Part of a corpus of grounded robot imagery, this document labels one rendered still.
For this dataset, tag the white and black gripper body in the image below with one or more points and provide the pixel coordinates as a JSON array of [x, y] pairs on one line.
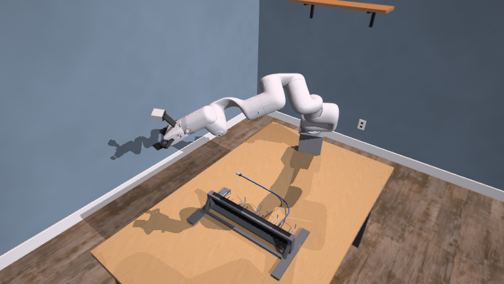
[[177, 133]]

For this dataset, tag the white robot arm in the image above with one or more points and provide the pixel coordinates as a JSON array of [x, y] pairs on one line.
[[316, 115]]

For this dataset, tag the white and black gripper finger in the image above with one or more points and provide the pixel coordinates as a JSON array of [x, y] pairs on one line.
[[163, 131], [160, 145]]

